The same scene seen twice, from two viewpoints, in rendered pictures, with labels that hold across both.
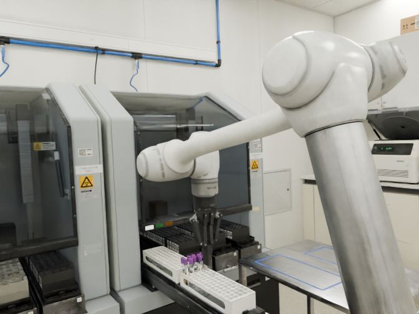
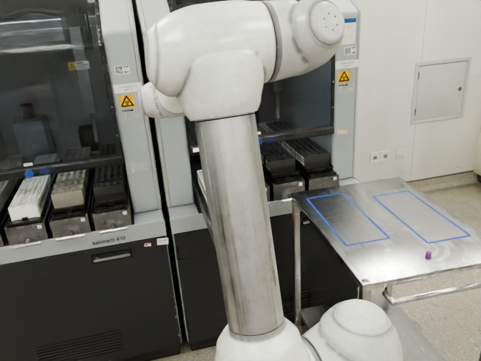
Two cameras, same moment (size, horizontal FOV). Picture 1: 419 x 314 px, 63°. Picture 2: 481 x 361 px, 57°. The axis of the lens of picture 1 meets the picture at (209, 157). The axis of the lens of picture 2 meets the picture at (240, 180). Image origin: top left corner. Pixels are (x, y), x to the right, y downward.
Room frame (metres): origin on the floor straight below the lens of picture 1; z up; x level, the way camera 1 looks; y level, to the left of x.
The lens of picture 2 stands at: (-0.04, -0.51, 1.53)
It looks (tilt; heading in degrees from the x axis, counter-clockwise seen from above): 23 degrees down; 23
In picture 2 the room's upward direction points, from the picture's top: 4 degrees counter-clockwise
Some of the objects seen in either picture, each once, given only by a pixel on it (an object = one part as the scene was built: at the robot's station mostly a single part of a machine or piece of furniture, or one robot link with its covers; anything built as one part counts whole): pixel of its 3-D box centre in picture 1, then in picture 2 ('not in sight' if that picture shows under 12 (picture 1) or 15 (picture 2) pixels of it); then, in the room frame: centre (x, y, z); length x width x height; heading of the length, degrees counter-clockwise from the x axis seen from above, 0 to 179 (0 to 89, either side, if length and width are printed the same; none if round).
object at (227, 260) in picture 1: (190, 243); (266, 162); (1.81, 0.12, 0.78); 0.73 x 0.14 x 0.09; 35
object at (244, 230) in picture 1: (239, 233); (316, 160); (1.71, -0.14, 0.85); 0.12 x 0.02 x 0.06; 124
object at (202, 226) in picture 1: (202, 229); not in sight; (1.13, 0.03, 1.04); 0.04 x 0.01 x 0.11; 35
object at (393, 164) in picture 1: (401, 144); not in sight; (3.13, -1.76, 1.22); 0.62 x 0.56 x 0.64; 123
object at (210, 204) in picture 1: (205, 208); not in sight; (1.14, 0.02, 1.10); 0.08 x 0.07 x 0.09; 125
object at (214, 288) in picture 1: (214, 290); not in sight; (1.11, 0.00, 0.83); 0.30 x 0.10 x 0.06; 35
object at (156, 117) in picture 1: (173, 151); (244, 56); (1.77, 0.19, 1.28); 0.61 x 0.51 x 0.63; 125
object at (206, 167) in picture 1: (200, 154); not in sight; (1.13, 0.03, 1.29); 0.13 x 0.11 x 0.16; 131
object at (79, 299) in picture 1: (47, 278); (113, 185); (1.40, 0.70, 0.78); 0.73 x 0.14 x 0.09; 35
